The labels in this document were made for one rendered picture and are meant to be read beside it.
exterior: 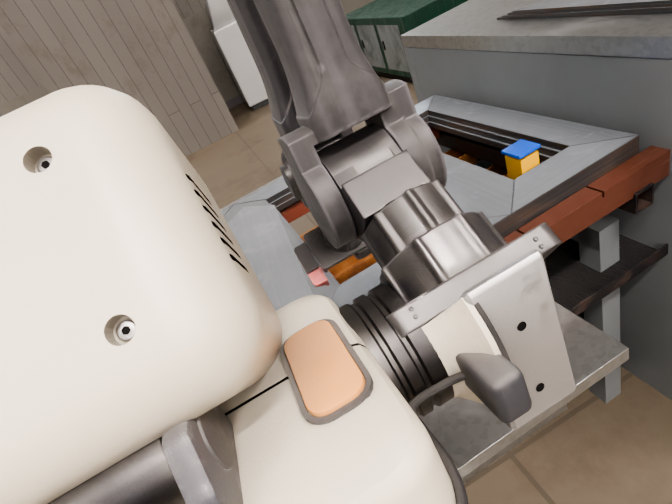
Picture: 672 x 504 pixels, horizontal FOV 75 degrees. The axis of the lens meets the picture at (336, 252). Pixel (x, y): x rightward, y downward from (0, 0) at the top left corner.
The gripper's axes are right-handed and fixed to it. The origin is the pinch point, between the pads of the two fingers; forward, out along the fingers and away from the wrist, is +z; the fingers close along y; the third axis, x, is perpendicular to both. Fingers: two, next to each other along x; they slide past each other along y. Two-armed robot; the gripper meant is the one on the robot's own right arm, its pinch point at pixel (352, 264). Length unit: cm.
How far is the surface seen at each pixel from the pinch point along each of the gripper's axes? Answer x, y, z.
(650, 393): 42, -68, 90
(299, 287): -12.4, 8.6, 20.9
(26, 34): -493, 117, 164
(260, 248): -33.5, 12.1, 31.6
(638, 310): 23, -70, 66
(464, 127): -40, -56, 38
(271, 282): -18.7, 13.4, 24.1
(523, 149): -14, -50, 19
